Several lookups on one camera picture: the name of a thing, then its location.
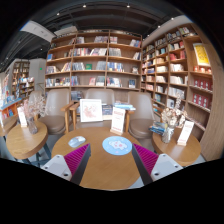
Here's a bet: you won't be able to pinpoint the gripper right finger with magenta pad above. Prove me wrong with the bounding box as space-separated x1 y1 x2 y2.
132 144 182 185

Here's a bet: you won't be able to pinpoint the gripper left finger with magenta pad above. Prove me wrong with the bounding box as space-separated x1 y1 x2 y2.
42 144 91 185

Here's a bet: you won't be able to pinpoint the round blue mouse pad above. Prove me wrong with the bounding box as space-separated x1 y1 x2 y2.
102 136 132 156

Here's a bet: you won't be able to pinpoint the round wooden right table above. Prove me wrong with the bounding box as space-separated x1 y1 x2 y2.
152 128 201 166

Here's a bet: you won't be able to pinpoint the beige armchair right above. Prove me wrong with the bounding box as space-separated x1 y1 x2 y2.
128 91 155 139

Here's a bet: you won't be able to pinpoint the beige armchair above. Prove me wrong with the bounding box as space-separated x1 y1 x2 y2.
69 87 131 133
39 88 73 135
128 91 155 139

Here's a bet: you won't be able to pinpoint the white sign stand right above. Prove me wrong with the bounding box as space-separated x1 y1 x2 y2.
177 121 194 146

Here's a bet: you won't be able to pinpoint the glass vase dried flowers right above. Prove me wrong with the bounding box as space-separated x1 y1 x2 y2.
161 94 187 143

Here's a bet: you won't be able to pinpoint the glass vase dried flowers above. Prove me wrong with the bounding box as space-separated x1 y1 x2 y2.
23 95 45 134
161 94 187 143

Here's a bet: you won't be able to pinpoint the round wooden left table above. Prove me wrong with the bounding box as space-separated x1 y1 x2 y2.
6 121 51 160

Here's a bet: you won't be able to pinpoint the framed pink white picture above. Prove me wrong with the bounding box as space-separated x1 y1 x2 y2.
80 99 103 122

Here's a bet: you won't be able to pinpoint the beige armchair left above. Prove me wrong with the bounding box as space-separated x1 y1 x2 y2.
39 88 73 135

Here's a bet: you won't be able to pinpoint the red white sign stand centre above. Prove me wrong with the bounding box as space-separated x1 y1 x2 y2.
110 107 125 135

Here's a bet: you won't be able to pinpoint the stack of blue books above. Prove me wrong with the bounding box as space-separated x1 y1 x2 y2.
114 103 136 111

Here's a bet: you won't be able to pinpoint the glass vase dried flowers left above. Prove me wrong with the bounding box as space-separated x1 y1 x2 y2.
23 95 45 134

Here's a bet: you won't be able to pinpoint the white sign stand left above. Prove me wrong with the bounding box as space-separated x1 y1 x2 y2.
17 107 28 127

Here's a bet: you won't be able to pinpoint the beige armchair middle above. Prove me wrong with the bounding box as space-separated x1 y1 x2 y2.
69 87 131 133

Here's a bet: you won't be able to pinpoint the distant wooden bookshelf left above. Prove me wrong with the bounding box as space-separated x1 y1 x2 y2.
12 61 34 98

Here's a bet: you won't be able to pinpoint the large wooden bookshelf back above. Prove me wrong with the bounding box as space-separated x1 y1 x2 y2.
45 29 142 92

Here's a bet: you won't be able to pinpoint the yellow poster on shelf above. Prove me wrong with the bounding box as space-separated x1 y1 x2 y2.
193 43 210 66

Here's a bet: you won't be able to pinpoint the wooden bookshelf right wall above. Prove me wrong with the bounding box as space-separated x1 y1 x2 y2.
140 22 215 142

